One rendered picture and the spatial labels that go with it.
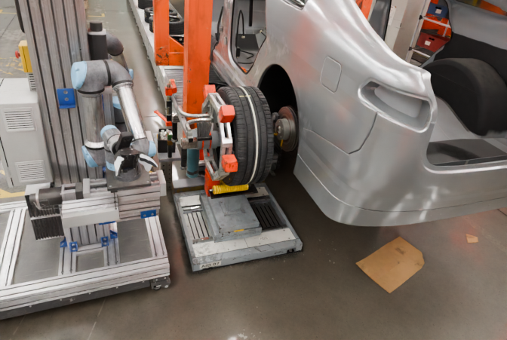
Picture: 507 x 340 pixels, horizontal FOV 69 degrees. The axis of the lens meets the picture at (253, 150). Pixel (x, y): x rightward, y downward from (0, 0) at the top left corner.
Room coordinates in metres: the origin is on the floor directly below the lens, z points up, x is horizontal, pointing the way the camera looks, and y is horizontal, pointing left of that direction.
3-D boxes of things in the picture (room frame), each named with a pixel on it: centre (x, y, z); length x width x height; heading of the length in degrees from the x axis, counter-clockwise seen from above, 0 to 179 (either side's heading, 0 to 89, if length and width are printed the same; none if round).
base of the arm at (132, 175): (1.63, 0.67, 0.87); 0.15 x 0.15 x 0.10
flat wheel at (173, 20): (6.96, 1.89, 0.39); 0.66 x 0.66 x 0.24
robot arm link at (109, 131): (1.34, 0.61, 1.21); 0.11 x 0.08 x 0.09; 39
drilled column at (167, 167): (2.62, 0.74, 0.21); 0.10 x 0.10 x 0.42; 24
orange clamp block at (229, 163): (1.82, 0.13, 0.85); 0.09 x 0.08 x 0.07; 24
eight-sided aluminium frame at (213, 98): (2.11, 0.26, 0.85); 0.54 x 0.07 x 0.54; 24
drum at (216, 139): (2.08, 0.33, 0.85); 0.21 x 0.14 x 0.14; 114
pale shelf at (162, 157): (2.59, 0.72, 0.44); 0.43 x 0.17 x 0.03; 24
